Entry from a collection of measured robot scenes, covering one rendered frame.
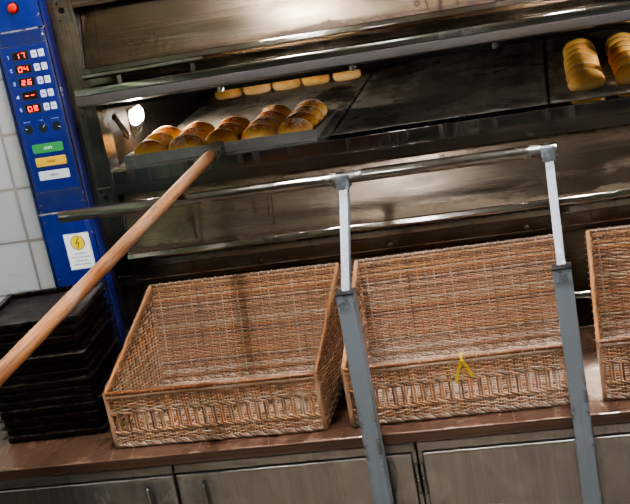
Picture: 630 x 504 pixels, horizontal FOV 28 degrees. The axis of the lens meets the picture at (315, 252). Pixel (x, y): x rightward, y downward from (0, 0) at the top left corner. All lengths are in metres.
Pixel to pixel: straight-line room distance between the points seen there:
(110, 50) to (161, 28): 0.15
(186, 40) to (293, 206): 0.52
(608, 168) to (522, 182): 0.22
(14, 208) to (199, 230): 0.54
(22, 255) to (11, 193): 0.18
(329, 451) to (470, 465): 0.33
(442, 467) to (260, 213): 0.88
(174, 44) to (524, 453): 1.38
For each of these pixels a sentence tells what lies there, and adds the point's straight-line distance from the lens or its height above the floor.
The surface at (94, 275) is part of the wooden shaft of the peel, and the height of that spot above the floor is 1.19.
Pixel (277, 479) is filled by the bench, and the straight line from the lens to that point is 3.08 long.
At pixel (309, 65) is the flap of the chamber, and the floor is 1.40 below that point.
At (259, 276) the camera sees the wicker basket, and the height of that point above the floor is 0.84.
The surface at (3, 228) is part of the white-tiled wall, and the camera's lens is 3.65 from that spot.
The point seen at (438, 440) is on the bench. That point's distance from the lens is 2.98.
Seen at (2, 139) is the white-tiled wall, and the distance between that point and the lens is 3.58.
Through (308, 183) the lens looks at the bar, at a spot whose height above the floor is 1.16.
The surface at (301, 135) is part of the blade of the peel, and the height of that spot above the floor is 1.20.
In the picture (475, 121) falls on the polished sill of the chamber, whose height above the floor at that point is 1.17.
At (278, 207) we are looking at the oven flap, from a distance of 3.40.
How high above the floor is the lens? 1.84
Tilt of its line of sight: 16 degrees down
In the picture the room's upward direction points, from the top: 11 degrees counter-clockwise
